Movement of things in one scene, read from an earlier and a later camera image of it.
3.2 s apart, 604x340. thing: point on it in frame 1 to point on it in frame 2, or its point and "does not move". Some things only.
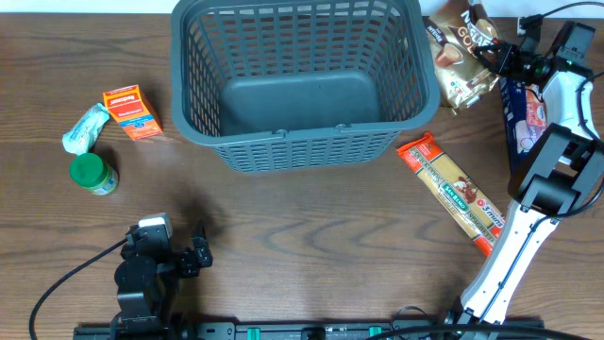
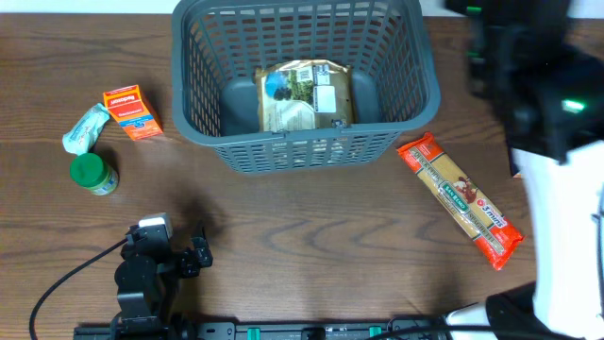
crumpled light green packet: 81,135 does not move
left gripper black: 192,264 does not move
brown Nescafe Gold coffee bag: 454,31 to 304,94
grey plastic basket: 295,87 does not move
